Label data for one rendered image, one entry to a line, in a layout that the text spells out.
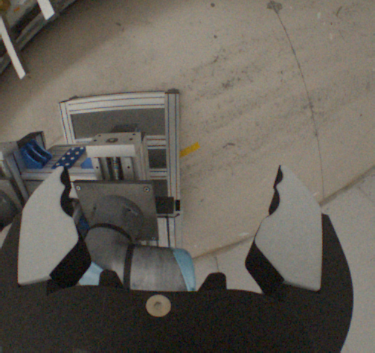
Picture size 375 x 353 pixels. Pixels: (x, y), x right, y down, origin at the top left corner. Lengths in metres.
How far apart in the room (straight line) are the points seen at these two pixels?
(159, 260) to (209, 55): 1.30
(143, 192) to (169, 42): 1.13
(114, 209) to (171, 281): 0.22
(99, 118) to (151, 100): 0.38
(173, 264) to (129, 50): 1.34
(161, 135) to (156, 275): 1.03
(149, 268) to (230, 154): 1.37
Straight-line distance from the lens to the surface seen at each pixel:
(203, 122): 1.50
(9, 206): 0.79
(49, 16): 0.59
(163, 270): 0.40
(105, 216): 0.49
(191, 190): 1.79
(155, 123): 1.28
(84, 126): 1.44
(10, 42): 0.84
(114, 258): 0.42
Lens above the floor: 1.42
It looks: 60 degrees down
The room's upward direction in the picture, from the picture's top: 177 degrees clockwise
